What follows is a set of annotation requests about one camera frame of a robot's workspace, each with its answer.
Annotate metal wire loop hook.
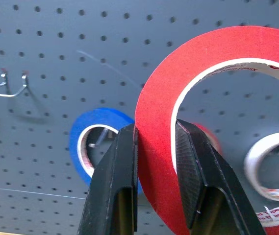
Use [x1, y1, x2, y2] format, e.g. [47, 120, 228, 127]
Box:
[0, 68, 30, 98]

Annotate metal peg hook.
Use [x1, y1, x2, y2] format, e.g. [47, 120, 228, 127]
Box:
[88, 128, 109, 149]

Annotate red tape roll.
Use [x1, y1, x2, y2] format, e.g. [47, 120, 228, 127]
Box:
[134, 25, 279, 235]

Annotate dark grey pegboard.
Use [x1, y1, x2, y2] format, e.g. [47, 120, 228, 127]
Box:
[0, 0, 279, 233]

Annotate blue tape roll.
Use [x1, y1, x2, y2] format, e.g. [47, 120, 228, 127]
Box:
[68, 107, 144, 195]

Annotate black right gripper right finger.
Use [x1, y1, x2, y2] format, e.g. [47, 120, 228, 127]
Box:
[175, 119, 266, 235]

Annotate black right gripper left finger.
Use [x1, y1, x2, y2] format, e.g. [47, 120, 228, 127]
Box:
[77, 123, 139, 235]

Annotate white tape roll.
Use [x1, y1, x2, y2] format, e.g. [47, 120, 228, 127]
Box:
[243, 132, 279, 203]

